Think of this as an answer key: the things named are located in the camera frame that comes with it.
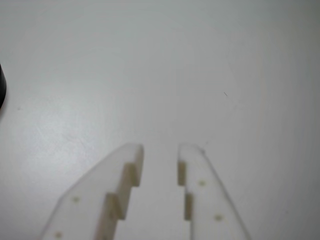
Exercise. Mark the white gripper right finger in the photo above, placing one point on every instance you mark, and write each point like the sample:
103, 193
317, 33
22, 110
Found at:
210, 205

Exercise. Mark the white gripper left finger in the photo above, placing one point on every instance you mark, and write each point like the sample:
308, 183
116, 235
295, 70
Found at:
87, 195

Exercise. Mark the black tape roll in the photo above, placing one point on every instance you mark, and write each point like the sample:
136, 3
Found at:
2, 87

